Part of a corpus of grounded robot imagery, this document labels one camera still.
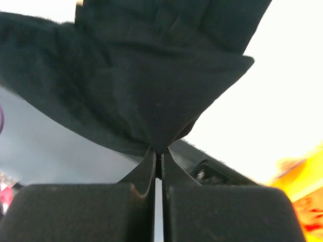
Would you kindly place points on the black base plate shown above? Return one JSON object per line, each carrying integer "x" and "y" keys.
{"x": 205, "y": 169}

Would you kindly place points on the yellow plastic bin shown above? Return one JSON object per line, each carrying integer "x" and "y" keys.
{"x": 299, "y": 177}

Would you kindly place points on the black t-shirt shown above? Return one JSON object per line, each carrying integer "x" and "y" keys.
{"x": 130, "y": 75}

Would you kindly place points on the orange t-shirt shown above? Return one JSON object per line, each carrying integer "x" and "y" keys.
{"x": 309, "y": 211}

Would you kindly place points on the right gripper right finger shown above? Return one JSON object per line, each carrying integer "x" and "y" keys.
{"x": 222, "y": 213}

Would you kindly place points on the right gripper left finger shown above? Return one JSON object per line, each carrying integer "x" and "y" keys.
{"x": 86, "y": 212}

